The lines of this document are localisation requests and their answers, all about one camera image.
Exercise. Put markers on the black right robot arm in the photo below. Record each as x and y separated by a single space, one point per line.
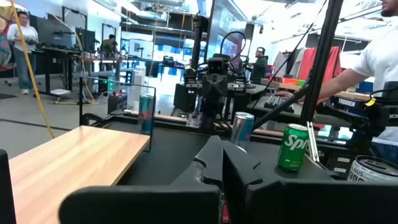
199 40

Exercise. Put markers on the large black monitor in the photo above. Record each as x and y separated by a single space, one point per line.
51 31

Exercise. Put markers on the red hanging garment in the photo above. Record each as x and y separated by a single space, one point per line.
308 62

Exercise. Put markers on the person's hand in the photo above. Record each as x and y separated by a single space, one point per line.
286 94

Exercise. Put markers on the white tower appliance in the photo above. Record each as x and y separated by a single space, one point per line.
138 84

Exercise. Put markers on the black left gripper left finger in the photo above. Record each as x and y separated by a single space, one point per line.
149 202

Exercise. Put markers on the dark can bottom centre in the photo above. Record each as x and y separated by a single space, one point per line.
373 169

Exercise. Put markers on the black desk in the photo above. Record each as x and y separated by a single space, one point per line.
56 51

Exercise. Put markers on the black keyboard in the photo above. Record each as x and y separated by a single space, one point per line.
276 104

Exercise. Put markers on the wooden workbench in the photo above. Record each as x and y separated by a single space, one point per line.
270 83

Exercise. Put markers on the colourful patchwork quilt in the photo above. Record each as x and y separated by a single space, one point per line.
4 46

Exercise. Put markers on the black table mat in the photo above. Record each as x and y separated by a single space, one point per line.
174 155

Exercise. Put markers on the green Sprite can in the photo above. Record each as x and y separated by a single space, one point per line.
292 149

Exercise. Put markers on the wooden shelf board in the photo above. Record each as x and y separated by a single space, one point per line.
71 168

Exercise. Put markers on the blue silver energy drink can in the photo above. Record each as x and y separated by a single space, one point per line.
145 115
242 130

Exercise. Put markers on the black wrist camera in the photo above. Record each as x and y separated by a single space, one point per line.
215 66

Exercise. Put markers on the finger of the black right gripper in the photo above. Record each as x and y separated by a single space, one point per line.
202 115
216 112

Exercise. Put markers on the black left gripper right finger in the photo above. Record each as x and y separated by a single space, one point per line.
311 202

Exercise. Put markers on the person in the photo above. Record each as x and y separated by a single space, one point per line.
25 37
109 46
259 67
382 59

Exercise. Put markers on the black shelf end frame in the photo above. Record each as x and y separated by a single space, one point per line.
6 193

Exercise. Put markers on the silver aluminium bracket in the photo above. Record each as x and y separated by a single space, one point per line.
312 143

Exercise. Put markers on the grey hanging garment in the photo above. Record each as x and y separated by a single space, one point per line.
281 62

